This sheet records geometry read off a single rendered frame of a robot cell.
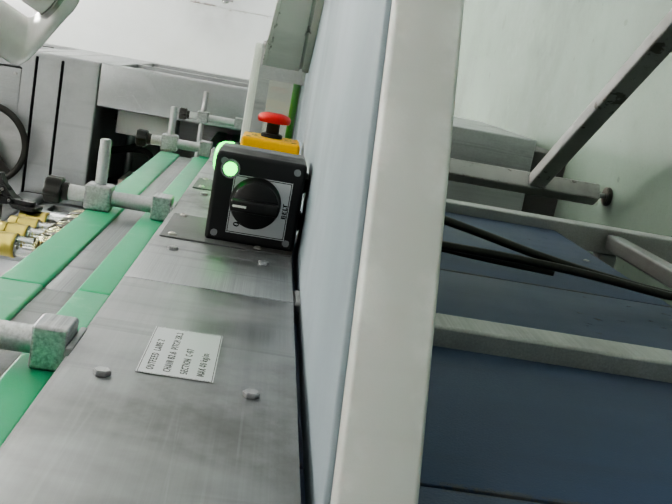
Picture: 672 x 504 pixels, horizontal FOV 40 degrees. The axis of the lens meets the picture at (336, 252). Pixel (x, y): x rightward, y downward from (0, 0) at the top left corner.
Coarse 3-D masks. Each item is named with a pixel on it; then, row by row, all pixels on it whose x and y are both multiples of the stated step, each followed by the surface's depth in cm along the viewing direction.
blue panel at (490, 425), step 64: (448, 256) 105; (576, 256) 122; (512, 320) 81; (576, 320) 85; (640, 320) 90; (448, 384) 60; (512, 384) 63; (576, 384) 65; (640, 384) 68; (448, 448) 50; (512, 448) 51; (576, 448) 53; (640, 448) 55
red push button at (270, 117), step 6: (264, 114) 110; (270, 114) 109; (276, 114) 110; (282, 114) 111; (264, 120) 109; (270, 120) 109; (276, 120) 109; (282, 120) 109; (288, 120) 110; (270, 126) 110; (276, 126) 110; (270, 132) 111; (276, 132) 111
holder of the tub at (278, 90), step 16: (272, 80) 155; (288, 80) 155; (304, 80) 155; (256, 96) 156; (272, 96) 156; (288, 96) 156; (256, 112) 156; (288, 112) 157; (256, 128) 157; (288, 128) 157
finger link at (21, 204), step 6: (0, 186) 145; (6, 192) 145; (12, 192) 146; (18, 198) 146; (12, 204) 145; (18, 204) 145; (24, 204) 145; (30, 204) 145; (24, 210) 144; (30, 210) 144; (36, 210) 145
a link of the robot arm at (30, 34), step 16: (0, 0) 157; (64, 0) 154; (0, 16) 155; (16, 16) 158; (48, 16) 156; (64, 16) 156; (0, 32) 156; (16, 32) 157; (32, 32) 158; (48, 32) 157; (0, 48) 158; (16, 48) 158; (32, 48) 158; (16, 64) 161
